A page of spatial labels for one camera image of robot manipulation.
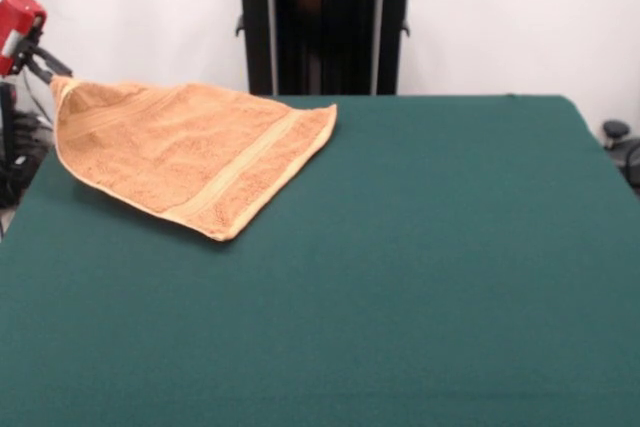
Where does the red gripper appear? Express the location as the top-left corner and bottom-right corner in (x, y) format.
(0, 0), (74, 86)

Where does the orange terry towel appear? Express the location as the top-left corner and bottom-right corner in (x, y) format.
(49, 75), (339, 242)

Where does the black power strip with plugs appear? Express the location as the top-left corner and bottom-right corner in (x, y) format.
(12, 110), (55, 151)

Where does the black computer box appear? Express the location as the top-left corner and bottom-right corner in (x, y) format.
(0, 82), (19, 173)

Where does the dark green table cloth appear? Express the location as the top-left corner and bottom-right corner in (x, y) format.
(0, 94), (640, 427)

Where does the black office chair base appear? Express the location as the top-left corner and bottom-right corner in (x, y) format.
(601, 119), (640, 183)

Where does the grey cable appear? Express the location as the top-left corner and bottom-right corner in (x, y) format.
(0, 38), (39, 116)

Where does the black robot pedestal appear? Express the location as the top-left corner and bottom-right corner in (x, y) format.
(218, 0), (432, 97)

